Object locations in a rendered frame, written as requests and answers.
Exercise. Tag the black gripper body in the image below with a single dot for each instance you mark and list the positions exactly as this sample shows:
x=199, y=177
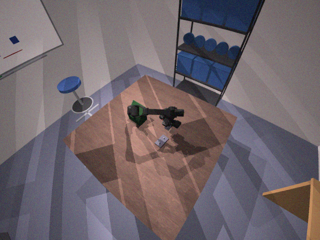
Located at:
x=175, y=123

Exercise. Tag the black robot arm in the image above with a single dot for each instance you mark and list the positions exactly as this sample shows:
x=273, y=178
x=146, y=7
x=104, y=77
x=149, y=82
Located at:
x=170, y=112

